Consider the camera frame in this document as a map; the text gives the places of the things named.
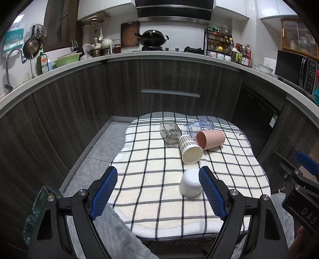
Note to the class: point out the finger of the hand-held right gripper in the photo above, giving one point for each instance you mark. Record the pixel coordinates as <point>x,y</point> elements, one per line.
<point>307,160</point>
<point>282,169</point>

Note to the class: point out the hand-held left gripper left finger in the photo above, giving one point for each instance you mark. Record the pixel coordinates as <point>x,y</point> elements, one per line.
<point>104,191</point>

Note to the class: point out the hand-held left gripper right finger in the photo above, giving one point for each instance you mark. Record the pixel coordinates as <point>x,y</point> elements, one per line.
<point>211,191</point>

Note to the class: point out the white cup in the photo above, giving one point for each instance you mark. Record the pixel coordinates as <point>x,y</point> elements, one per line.
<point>189,184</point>

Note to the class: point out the patterned paper cup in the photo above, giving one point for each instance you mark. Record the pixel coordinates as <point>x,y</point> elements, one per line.
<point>192,153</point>

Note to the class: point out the pink cup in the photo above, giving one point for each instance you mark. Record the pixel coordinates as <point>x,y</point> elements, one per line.
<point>214,140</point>

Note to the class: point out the square glass cup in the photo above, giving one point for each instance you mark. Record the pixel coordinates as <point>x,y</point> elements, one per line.
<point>170,135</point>

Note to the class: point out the person's right hand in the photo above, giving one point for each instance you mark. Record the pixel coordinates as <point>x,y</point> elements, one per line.
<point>302,236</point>

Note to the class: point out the checked cloth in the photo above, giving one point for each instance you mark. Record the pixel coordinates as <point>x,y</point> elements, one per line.
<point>149,174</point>

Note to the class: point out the small table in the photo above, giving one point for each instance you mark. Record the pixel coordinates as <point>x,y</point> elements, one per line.
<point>179,246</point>

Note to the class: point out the black dishwasher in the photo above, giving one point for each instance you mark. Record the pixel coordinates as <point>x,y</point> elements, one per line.
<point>254,112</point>

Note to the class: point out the bin with plastic bag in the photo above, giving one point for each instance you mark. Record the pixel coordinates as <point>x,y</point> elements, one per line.
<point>39,199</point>

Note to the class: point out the clear glass with print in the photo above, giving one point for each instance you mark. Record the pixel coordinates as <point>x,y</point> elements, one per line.
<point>199,125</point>

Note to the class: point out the black microwave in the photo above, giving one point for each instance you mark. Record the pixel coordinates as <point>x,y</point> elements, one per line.
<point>289,67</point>

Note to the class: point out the white bowl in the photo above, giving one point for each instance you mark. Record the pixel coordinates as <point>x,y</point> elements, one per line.
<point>266,69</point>

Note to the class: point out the white rice cooker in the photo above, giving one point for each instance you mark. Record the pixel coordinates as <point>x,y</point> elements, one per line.
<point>269,61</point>

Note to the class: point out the dark sauce bottle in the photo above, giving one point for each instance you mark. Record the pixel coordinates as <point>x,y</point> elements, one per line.
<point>248,57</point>

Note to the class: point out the wooden glass-door cabinet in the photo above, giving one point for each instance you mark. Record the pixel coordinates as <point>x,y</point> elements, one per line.
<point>296,34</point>

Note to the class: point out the dark wood base cabinets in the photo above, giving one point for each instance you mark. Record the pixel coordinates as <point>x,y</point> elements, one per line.
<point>162,74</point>

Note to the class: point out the green basin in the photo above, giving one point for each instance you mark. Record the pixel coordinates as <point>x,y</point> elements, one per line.
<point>67,59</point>

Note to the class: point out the metal pot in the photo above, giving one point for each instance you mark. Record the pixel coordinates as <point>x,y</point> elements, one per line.
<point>95,52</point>

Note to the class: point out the black spice rack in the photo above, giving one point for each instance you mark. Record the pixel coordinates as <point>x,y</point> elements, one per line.
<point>219,42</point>

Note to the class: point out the black grill pan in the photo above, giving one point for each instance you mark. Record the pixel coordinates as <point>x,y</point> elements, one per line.
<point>194,50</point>

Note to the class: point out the glass jar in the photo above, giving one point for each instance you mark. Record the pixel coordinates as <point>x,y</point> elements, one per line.
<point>117,49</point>

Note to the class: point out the green dish soap bottle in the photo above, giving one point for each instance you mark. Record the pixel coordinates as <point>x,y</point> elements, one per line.
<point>42,62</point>

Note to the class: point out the gas stove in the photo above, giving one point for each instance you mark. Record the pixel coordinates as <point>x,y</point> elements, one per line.
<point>172,49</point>

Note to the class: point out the knife block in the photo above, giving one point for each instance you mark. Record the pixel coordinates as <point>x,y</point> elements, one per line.
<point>74,46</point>

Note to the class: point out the white teapot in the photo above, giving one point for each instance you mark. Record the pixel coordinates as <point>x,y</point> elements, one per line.
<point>107,42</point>

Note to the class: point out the white ladle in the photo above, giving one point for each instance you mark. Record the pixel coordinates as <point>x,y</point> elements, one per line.
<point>101,36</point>

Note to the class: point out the wooden cutting board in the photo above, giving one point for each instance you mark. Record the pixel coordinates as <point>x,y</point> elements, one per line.
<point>128,34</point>

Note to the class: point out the black wok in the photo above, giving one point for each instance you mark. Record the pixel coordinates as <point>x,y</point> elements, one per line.
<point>152,37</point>

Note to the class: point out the hanging frying pan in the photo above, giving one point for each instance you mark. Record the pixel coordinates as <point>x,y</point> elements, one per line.
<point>32,46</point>

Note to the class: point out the metal faucet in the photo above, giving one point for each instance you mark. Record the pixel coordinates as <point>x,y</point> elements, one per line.
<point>15,51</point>

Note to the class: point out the hanging tissue pack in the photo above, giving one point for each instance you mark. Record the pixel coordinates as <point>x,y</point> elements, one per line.
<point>13,39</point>

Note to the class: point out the range hood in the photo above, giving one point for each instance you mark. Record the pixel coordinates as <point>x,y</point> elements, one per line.
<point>174,12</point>

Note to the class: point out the white wall cabinet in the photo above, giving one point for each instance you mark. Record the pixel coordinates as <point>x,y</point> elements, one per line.
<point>107,7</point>
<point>276,8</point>
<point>231,7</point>

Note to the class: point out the wall rack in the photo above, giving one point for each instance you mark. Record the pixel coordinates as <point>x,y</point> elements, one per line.
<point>96,18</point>

